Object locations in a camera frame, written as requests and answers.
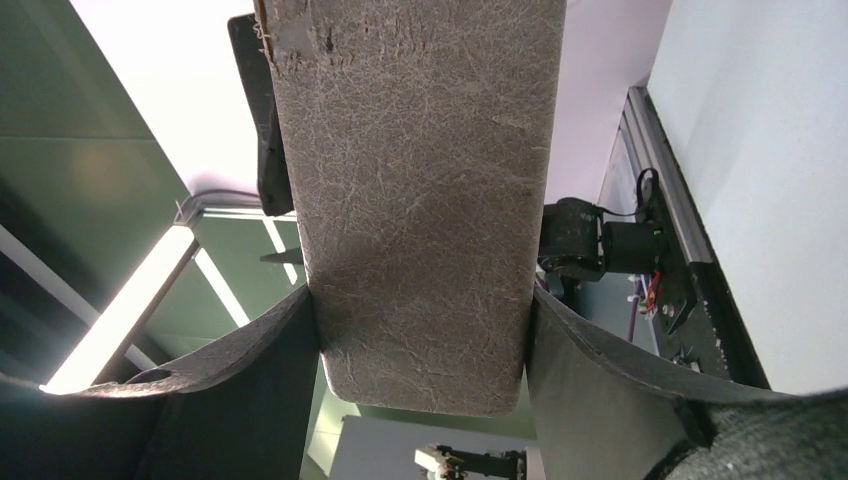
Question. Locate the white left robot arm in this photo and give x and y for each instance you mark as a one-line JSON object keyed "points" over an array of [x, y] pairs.
{"points": [[578, 242]]}

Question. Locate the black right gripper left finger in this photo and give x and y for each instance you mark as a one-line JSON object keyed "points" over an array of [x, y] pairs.
{"points": [[237, 408]]}

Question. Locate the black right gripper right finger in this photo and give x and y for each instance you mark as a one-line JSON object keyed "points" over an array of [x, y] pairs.
{"points": [[607, 409]]}

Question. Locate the right aluminium frame post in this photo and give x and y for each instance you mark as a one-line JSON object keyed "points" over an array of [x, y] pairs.
{"points": [[652, 150]]}

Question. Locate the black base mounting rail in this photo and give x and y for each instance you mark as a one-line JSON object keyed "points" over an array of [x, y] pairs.
{"points": [[696, 324]]}

